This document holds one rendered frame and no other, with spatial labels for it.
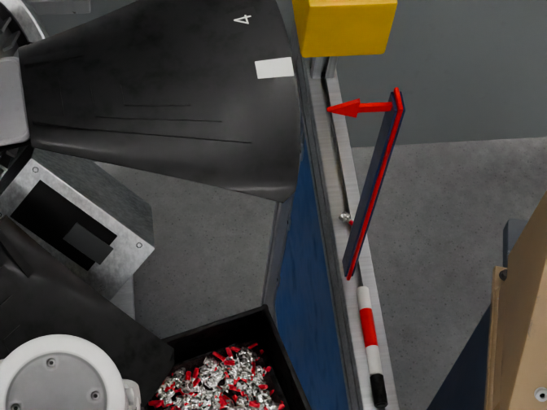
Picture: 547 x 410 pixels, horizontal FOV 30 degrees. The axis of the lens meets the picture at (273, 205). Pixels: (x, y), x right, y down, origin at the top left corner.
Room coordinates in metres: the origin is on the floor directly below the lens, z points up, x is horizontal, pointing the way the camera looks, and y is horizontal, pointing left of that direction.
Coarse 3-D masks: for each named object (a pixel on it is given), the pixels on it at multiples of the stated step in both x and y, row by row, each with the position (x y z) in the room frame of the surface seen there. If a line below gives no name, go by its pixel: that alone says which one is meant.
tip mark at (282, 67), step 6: (264, 60) 0.56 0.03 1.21; (270, 60) 0.56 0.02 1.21; (276, 60) 0.56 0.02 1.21; (282, 60) 0.56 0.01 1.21; (288, 60) 0.56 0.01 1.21; (258, 66) 0.55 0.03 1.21; (264, 66) 0.55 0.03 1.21; (270, 66) 0.56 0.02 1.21; (276, 66) 0.56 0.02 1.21; (282, 66) 0.56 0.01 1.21; (288, 66) 0.56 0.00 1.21; (258, 72) 0.55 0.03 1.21; (264, 72) 0.55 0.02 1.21; (270, 72) 0.55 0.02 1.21; (276, 72) 0.55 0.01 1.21; (282, 72) 0.55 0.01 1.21; (288, 72) 0.55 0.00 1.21; (258, 78) 0.54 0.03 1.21
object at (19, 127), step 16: (0, 64) 0.52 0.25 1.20; (16, 64) 0.53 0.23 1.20; (0, 80) 0.51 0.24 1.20; (16, 80) 0.51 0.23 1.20; (0, 96) 0.49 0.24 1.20; (16, 96) 0.49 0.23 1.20; (0, 112) 0.47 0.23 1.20; (16, 112) 0.48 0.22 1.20; (0, 128) 0.46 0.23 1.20; (16, 128) 0.46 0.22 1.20; (0, 144) 0.44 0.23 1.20
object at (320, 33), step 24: (312, 0) 0.77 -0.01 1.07; (336, 0) 0.77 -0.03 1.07; (360, 0) 0.78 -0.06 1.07; (384, 0) 0.78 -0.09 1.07; (312, 24) 0.76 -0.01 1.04; (336, 24) 0.76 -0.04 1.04; (360, 24) 0.77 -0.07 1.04; (384, 24) 0.78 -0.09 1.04; (312, 48) 0.76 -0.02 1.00; (336, 48) 0.77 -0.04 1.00; (360, 48) 0.77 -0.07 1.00; (384, 48) 0.78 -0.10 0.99
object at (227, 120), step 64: (192, 0) 0.61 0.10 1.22; (256, 0) 0.61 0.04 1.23; (64, 64) 0.53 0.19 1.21; (128, 64) 0.53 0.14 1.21; (192, 64) 0.54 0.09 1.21; (64, 128) 0.47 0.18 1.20; (128, 128) 0.48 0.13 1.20; (192, 128) 0.49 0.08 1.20; (256, 128) 0.50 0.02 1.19; (256, 192) 0.45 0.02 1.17
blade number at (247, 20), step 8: (248, 8) 0.60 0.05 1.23; (232, 16) 0.59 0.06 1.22; (240, 16) 0.60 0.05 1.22; (248, 16) 0.60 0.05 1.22; (256, 16) 0.60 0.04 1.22; (232, 24) 0.59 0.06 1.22; (240, 24) 0.59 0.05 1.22; (248, 24) 0.59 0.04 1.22; (256, 24) 0.59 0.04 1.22; (232, 32) 0.58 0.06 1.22
